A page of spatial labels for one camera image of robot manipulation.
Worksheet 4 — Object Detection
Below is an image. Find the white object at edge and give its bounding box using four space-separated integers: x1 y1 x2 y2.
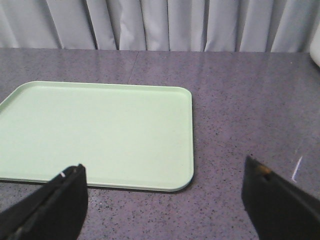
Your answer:
310 37 320 67

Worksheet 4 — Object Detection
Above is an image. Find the light green tray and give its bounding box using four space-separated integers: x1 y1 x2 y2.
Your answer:
0 81 194 192

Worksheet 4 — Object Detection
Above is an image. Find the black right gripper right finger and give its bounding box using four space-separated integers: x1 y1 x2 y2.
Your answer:
241 156 320 240

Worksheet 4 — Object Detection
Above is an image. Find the grey curtain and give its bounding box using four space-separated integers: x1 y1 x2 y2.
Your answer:
0 0 320 52

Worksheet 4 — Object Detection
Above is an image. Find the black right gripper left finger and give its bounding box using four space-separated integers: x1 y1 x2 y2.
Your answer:
0 164 88 240

